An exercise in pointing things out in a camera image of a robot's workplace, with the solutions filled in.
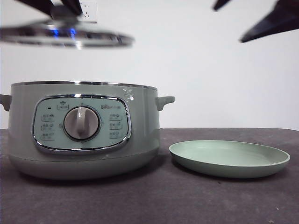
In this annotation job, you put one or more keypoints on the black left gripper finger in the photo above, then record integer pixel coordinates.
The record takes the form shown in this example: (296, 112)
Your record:
(43, 5)
(72, 5)

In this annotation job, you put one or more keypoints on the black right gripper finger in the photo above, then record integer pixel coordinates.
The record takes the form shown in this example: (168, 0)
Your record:
(222, 3)
(275, 21)

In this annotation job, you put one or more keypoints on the glass lid with green knob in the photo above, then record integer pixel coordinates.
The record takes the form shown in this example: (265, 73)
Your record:
(65, 37)

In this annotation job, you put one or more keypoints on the pale green round plate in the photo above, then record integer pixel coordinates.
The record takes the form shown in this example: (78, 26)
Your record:
(229, 163)

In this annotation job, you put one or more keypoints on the pale green electric steamer pot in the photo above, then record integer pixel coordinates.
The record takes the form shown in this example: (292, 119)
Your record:
(88, 158)

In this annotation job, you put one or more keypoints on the white wall power socket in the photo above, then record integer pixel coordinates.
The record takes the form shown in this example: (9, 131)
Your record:
(90, 12)

